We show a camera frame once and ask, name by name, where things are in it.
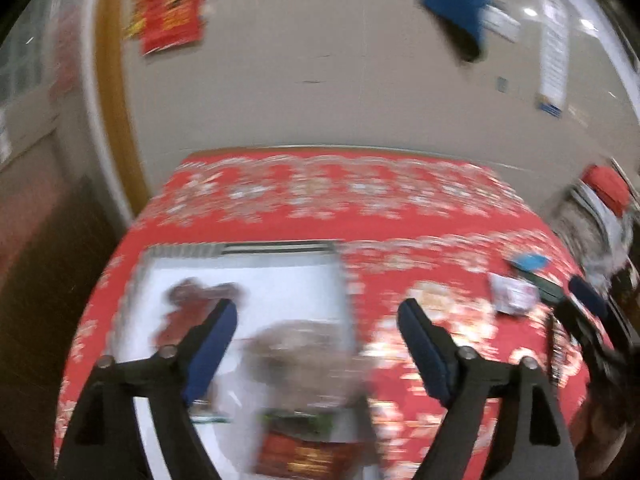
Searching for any white wall notice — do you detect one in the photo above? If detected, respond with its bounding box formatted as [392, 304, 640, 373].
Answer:
[537, 0, 571, 116]

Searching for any red cushion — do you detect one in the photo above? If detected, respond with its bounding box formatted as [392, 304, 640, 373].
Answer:
[580, 164, 633, 216]

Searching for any large clear bag of nuts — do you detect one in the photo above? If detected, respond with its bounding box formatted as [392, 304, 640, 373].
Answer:
[240, 320, 371, 411]

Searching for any red wall poster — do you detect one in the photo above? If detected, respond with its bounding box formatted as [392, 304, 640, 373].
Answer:
[125, 0, 208, 57]

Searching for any brown and red snack packet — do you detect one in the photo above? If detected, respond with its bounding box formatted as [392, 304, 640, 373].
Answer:
[155, 277, 241, 356]

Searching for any white snack packet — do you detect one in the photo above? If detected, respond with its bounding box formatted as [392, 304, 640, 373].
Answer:
[487, 272, 541, 317]

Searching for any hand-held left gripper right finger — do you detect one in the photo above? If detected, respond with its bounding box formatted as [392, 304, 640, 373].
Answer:
[398, 298, 578, 480]

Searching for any chevron striped white box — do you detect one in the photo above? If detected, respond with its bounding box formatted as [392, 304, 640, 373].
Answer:
[107, 241, 381, 480]

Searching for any brown coffee stick packet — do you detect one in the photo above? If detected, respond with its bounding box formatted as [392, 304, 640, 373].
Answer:
[545, 310, 563, 386]

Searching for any yellow door frame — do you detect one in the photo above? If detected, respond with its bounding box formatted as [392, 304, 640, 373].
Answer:
[95, 0, 151, 216]

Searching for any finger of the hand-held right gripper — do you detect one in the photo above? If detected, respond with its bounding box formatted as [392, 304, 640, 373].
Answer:
[569, 275, 638, 356]
[554, 300, 621, 376]

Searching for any grey garment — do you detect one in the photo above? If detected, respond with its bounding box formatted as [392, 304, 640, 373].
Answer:
[570, 185, 631, 256]

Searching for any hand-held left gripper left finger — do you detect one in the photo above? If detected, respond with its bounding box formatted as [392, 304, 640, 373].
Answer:
[55, 299, 238, 480]

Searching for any blue snack packet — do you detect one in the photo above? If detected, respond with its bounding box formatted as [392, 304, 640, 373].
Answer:
[505, 252, 551, 273]

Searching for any red floral tablecloth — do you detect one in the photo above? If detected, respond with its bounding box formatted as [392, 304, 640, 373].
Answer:
[55, 147, 618, 480]

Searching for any dark green snack packet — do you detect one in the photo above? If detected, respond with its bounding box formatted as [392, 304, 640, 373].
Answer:
[525, 272, 568, 306]

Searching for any blue cloth on wall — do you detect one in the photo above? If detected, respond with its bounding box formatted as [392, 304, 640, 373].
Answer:
[419, 0, 521, 63]

